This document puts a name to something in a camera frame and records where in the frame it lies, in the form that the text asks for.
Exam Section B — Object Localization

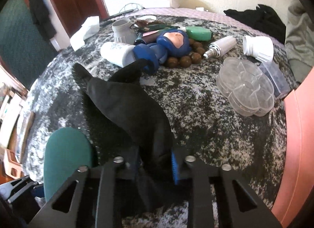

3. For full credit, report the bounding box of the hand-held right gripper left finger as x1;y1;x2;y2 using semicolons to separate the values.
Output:
28;149;142;228

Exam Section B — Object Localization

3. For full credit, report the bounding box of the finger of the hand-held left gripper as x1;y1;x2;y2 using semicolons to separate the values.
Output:
0;175;45;204

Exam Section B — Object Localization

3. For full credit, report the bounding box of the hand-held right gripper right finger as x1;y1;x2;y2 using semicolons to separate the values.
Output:
171;151;283;228

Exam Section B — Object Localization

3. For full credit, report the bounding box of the black cloth glove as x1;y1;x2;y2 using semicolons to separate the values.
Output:
72;59;183;212

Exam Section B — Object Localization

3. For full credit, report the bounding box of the pink plastic basket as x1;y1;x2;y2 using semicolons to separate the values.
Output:
3;148;25;180

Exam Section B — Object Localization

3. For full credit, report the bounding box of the grey mottled blanket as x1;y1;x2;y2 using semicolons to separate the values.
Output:
22;14;301;228

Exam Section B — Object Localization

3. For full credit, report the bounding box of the teal green plastic case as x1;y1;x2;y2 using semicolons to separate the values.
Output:
44;127;96;202

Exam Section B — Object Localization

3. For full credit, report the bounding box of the stack of papers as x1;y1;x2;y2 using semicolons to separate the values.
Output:
0;83;35;148

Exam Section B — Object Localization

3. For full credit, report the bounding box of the clear compartment organizer box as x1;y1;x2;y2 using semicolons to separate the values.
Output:
216;57;275;117

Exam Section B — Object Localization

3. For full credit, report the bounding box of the white plastic bottle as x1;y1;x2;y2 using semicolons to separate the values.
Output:
100;41;136;68

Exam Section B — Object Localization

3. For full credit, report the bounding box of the blue doll figure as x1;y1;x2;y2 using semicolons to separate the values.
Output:
133;30;192;73

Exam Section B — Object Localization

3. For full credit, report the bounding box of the pink plastic bin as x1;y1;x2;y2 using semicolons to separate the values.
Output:
271;65;314;228

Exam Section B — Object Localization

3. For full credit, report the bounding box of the white light bulb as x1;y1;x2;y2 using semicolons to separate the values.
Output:
202;36;237;59

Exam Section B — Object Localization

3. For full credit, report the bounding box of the pink tube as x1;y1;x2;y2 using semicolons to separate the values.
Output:
143;30;168;43

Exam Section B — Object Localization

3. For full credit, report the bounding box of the small grey transparent box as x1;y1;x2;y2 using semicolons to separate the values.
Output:
258;61;291;100

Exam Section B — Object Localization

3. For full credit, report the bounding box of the green soap box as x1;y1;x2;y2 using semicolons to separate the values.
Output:
185;26;212;41

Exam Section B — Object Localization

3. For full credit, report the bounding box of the grey plastic jar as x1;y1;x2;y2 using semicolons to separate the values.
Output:
112;18;137;45

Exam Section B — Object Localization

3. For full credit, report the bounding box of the dark green pouch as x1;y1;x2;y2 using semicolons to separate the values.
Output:
137;21;180;33

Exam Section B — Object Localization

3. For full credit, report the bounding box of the white ribbed plastic cup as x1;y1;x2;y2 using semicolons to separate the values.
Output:
243;35;274;62

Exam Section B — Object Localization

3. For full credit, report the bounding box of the white round lid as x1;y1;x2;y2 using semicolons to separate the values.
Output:
135;15;157;22

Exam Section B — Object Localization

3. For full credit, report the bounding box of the white cardboard box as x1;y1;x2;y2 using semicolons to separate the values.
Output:
166;0;195;9

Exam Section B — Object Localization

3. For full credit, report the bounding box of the black clothing pile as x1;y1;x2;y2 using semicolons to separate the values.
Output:
223;4;287;44

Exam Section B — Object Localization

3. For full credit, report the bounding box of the black hanging garment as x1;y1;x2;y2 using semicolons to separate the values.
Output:
26;0;57;41

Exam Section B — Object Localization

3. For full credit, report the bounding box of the grey green garment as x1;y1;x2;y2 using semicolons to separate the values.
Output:
284;0;314;84

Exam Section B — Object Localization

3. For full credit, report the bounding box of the brown bead bracelet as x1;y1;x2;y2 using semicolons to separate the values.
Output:
164;41;205;68

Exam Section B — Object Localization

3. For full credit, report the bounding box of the grey cable bundle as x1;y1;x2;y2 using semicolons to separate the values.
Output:
119;3;146;14

